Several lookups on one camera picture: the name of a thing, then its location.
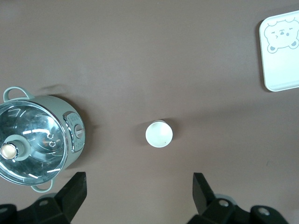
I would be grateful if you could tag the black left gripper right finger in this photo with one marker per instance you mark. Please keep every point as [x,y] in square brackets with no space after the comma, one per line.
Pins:
[201,193]

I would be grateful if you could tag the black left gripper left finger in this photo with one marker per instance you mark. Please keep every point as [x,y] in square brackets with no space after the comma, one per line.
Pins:
[74,191]

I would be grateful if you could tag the white plastic cup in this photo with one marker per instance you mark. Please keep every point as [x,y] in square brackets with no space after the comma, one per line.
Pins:
[159,134]

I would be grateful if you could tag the cream tray with bear print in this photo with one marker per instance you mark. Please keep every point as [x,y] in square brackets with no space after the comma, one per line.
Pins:
[280,70]

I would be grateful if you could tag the glass pot lid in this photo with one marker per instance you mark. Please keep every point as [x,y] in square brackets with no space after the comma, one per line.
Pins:
[35,140]

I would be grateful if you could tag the green electric cooking pot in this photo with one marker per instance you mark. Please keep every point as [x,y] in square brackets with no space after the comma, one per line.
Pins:
[58,102]

